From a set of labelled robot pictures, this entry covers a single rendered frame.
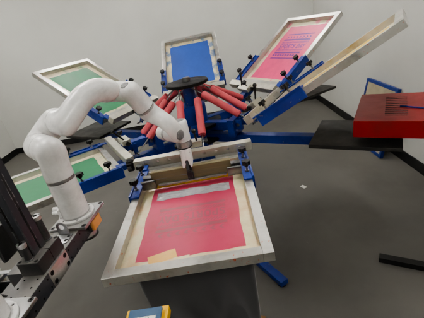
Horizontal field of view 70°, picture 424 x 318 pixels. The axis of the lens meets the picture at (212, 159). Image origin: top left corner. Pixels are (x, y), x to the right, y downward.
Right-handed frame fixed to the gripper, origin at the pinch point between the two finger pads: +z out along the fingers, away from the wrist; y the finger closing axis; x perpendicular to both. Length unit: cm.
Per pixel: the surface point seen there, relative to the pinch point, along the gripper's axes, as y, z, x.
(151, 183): 2.8, 0.3, -20.2
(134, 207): 19.2, 2.4, -26.2
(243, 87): -107, -14, 42
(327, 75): -8, -34, 73
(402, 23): 6, -53, 98
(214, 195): 15.5, 5.9, 10.6
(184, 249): 48.7, 5.9, -2.0
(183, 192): 9.2, 5.1, -4.4
